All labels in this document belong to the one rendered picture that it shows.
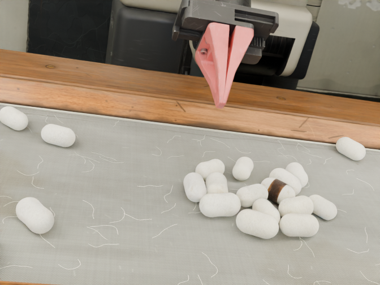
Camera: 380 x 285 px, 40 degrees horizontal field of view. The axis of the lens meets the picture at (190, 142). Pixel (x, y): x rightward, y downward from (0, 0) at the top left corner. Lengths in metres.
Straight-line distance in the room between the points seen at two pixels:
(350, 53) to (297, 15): 1.81
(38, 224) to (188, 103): 0.29
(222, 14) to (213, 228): 0.21
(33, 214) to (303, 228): 0.22
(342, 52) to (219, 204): 2.48
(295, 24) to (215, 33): 0.61
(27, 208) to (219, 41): 0.24
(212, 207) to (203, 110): 0.21
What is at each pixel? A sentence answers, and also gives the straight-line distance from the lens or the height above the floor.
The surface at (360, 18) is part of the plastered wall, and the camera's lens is 2.88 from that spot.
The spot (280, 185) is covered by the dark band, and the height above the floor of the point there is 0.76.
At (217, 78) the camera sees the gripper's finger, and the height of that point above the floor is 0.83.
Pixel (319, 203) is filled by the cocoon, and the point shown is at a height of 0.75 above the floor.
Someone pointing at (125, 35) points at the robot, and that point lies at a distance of 1.36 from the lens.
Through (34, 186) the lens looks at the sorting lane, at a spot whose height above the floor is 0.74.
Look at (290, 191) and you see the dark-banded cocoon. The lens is 0.50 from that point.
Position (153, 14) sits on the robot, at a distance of 1.36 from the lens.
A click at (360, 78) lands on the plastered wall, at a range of 3.01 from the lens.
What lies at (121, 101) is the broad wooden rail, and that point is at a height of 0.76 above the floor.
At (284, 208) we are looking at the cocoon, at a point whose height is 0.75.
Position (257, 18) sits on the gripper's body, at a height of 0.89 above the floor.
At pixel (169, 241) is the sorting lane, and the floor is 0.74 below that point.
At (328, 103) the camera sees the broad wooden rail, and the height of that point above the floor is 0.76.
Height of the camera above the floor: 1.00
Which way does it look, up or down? 27 degrees down
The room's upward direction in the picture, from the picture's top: 12 degrees clockwise
